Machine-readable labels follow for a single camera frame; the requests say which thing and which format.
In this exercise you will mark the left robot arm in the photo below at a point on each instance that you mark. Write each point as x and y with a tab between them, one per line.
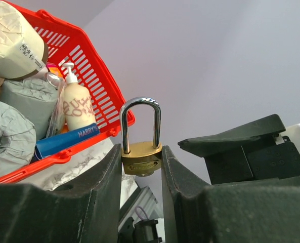
139	230

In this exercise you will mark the red plastic basket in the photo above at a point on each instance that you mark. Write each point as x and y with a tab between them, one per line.
67	42

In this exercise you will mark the small brass padlock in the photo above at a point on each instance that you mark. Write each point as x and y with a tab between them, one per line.
141	159

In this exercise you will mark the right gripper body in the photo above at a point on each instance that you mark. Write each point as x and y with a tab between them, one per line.
260	159

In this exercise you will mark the blue Harry's box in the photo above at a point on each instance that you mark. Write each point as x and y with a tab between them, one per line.
51	145

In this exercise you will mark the cream pump bottle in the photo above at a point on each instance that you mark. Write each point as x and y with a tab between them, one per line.
77	104

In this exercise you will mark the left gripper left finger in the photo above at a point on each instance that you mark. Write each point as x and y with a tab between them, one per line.
85	209

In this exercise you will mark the silver can top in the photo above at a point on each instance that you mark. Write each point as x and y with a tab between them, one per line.
52	79

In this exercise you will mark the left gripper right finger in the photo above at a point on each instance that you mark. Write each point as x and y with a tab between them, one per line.
256	211

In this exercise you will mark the grey roll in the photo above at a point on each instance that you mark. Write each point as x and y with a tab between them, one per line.
17	139
34	98

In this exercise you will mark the grey roll centre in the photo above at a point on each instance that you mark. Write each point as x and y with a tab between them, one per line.
34	98

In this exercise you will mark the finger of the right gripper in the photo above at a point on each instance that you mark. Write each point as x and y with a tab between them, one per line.
233	138

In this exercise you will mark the beige wrapped paper roll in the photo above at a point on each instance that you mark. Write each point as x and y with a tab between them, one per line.
23	53

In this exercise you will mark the grey roll front left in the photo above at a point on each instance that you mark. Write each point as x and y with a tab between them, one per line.
17	139

